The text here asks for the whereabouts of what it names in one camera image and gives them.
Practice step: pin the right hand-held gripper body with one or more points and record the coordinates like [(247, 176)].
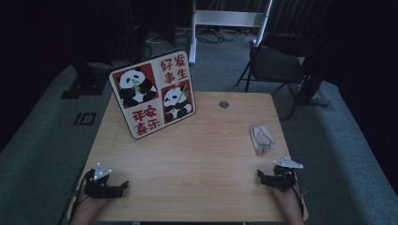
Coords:
[(284, 178)]

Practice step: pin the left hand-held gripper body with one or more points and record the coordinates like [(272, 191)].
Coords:
[(97, 187)]

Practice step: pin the white wiping cloth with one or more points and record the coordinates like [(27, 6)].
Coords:
[(261, 139)]

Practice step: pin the panda picture board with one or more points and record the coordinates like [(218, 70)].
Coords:
[(150, 93)]

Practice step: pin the person's left hand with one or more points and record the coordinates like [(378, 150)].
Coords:
[(90, 206)]

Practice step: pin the person's right hand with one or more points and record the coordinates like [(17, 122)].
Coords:
[(287, 198)]

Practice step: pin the grey round table grommet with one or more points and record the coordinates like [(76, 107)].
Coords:
[(223, 104)]

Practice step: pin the black folding chair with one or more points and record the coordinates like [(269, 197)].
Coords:
[(275, 64)]

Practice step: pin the dark curtain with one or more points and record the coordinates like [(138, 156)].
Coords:
[(297, 15)]

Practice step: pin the black post with metal foot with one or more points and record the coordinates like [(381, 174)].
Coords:
[(313, 81)]

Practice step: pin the black stand with base plate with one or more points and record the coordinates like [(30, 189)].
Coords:
[(84, 84)]

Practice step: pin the white metal stand frame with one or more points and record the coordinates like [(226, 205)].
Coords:
[(225, 18)]

